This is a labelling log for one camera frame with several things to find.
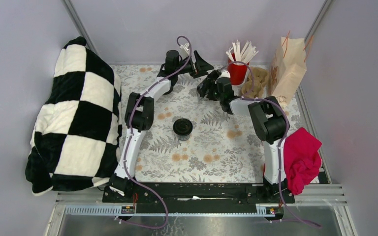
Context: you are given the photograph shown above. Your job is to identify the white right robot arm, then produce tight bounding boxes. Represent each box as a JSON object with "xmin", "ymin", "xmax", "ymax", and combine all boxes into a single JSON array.
[{"xmin": 197, "ymin": 70, "xmax": 289, "ymax": 204}]

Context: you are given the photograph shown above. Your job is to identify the crumpled magenta cloth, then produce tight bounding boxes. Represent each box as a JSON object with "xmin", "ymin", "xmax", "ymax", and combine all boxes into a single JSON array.
[{"xmin": 263, "ymin": 127, "xmax": 322, "ymax": 195}]

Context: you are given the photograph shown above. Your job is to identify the single black coffee cup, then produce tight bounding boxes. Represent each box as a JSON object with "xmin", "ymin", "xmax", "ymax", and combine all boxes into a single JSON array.
[{"xmin": 175, "ymin": 133, "xmax": 191, "ymax": 142}]

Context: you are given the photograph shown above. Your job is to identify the white wrapped straws bundle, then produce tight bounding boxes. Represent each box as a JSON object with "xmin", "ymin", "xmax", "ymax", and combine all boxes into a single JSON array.
[{"xmin": 225, "ymin": 40, "xmax": 258, "ymax": 64}]

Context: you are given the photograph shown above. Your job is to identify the floral tablecloth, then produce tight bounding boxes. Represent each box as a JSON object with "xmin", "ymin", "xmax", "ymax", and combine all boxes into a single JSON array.
[{"xmin": 110, "ymin": 64, "xmax": 302, "ymax": 184}]

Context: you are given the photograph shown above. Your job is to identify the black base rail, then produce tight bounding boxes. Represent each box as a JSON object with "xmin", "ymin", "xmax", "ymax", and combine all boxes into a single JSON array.
[{"xmin": 102, "ymin": 182, "xmax": 295, "ymax": 214}]

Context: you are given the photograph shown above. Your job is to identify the brown cardboard cup carrier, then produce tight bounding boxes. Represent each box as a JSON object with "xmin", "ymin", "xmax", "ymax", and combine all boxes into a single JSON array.
[{"xmin": 240, "ymin": 67, "xmax": 270, "ymax": 98}]

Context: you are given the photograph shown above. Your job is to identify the tan paper bag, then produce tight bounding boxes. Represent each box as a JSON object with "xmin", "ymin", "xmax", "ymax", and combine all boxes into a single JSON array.
[{"xmin": 268, "ymin": 33, "xmax": 314, "ymax": 109}]

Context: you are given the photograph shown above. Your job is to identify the black white checkered blanket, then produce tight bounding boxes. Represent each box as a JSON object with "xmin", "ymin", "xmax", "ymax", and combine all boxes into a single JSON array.
[{"xmin": 25, "ymin": 36, "xmax": 123, "ymax": 196}]

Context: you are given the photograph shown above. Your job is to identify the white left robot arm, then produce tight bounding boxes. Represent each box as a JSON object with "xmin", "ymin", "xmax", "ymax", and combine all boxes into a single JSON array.
[{"xmin": 108, "ymin": 50, "xmax": 214, "ymax": 202}]

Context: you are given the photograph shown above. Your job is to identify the red cup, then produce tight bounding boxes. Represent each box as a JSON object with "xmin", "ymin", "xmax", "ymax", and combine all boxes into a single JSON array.
[{"xmin": 227, "ymin": 63, "xmax": 248, "ymax": 86}]

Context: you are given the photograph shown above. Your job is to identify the aluminium front frame rail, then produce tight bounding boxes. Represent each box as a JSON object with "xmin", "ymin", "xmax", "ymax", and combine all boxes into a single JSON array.
[{"xmin": 46, "ymin": 183, "xmax": 356, "ymax": 236}]

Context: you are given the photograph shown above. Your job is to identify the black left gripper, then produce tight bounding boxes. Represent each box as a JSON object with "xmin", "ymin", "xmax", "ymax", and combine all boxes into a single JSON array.
[{"xmin": 174, "ymin": 51, "xmax": 213, "ymax": 78}]

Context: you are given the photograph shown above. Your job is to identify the single black lid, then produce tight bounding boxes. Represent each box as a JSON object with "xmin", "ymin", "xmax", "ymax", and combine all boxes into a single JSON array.
[{"xmin": 172, "ymin": 118, "xmax": 193, "ymax": 136}]

